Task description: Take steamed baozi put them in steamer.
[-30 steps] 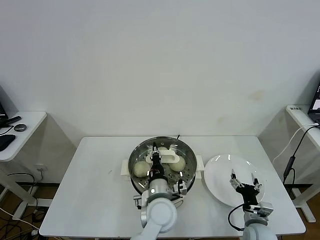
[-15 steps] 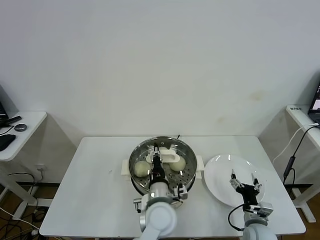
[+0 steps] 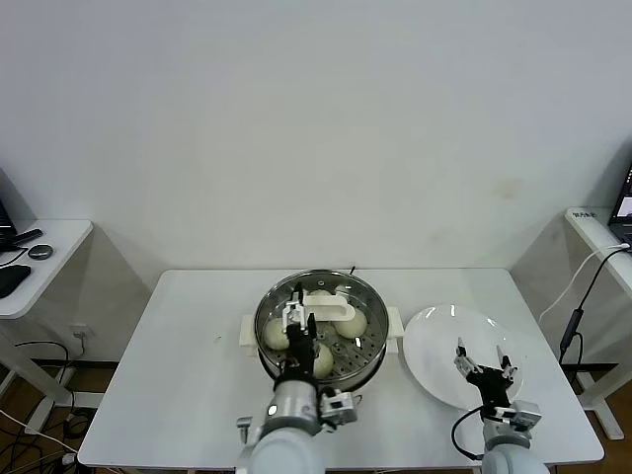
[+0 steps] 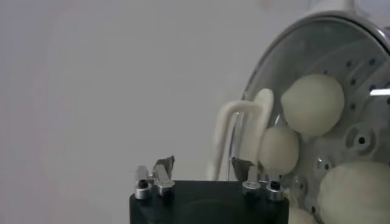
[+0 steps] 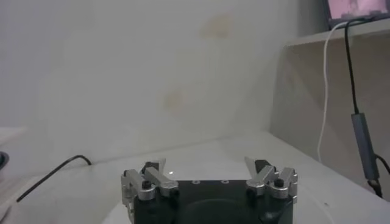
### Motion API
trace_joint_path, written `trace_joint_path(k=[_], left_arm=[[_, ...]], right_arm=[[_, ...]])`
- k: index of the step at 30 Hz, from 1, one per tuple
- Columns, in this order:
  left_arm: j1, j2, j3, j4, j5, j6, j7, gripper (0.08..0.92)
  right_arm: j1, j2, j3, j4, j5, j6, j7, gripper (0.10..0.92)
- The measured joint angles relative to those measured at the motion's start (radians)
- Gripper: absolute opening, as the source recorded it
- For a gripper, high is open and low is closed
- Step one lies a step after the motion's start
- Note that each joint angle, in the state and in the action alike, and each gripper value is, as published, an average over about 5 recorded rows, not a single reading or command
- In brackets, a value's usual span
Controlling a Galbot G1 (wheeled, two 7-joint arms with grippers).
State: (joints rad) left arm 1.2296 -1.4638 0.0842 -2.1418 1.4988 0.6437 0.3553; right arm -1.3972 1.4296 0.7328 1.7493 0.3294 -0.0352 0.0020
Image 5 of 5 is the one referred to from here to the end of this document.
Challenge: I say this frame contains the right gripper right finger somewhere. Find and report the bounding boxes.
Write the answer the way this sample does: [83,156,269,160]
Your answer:
[244,156,299,205]

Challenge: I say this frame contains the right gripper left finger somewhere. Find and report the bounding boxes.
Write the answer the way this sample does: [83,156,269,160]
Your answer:
[121,158,180,214]

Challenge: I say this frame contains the white round plate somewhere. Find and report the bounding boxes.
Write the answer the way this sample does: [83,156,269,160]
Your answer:
[100,158,336,224]

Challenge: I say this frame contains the black laptop with pink screen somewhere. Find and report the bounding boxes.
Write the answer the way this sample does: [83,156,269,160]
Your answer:
[322,0,390,30]

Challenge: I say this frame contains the black cable with adapter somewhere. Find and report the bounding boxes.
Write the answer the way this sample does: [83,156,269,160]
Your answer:
[344,18,390,198]

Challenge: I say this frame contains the black cooker power cord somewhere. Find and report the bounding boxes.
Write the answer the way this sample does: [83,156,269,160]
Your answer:
[16,155,93,203]

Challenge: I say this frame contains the white laptop cable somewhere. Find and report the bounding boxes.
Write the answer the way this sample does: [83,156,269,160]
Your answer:
[316,20,350,164]

